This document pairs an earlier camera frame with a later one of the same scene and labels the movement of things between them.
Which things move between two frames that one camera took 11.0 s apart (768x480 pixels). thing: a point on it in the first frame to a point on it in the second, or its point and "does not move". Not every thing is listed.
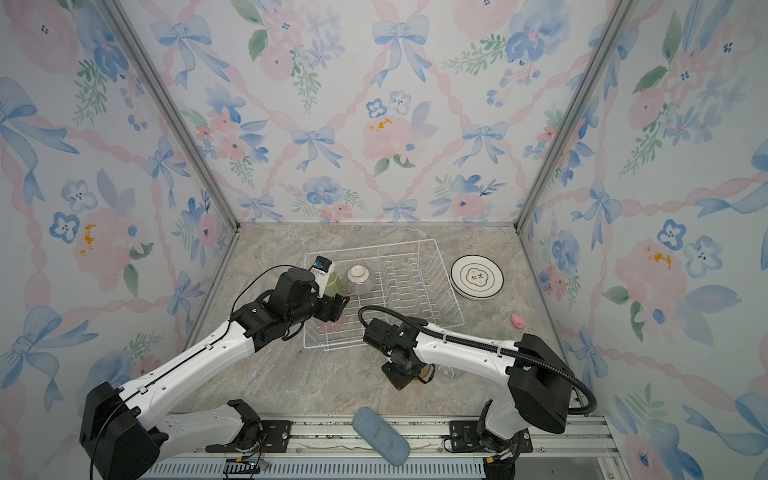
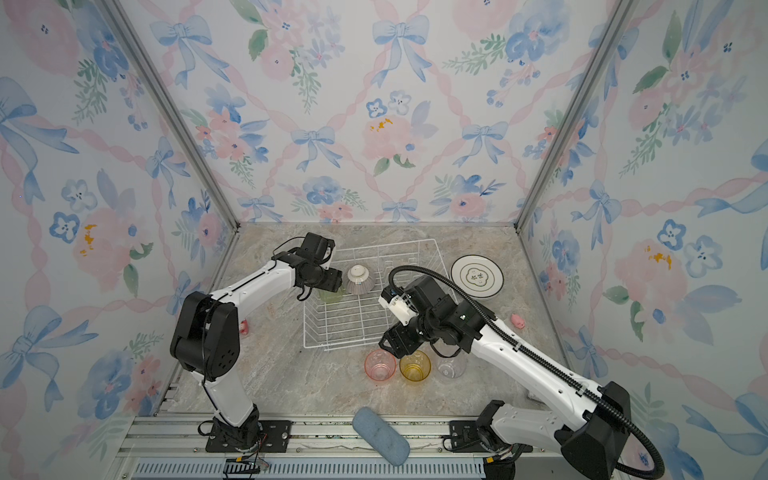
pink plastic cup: x=329 y=326 to x=380 y=365
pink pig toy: x=518 y=321 does not move
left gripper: x=332 y=307 to x=334 y=281
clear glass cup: x=450 y=371 does not move
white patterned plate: x=475 y=276 does not move
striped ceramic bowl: x=359 y=282 does not move
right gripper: x=395 y=381 to x=398 y=338
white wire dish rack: x=401 y=281 does not move
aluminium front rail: x=329 y=448 does not move
